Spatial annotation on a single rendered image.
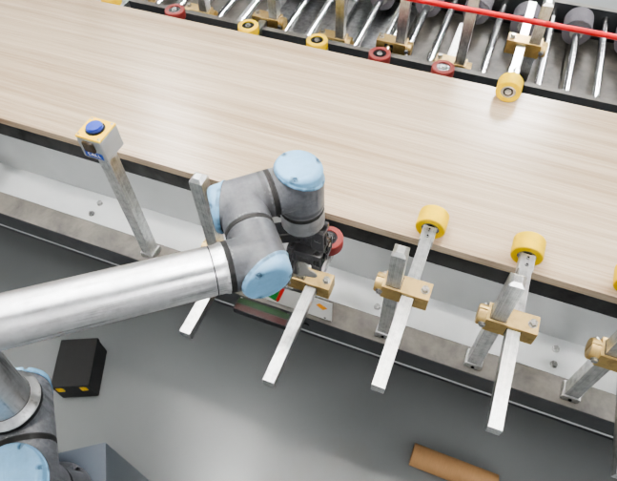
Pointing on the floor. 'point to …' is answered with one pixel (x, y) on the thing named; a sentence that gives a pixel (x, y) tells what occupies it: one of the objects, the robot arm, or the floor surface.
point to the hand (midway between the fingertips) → (298, 270)
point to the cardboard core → (447, 466)
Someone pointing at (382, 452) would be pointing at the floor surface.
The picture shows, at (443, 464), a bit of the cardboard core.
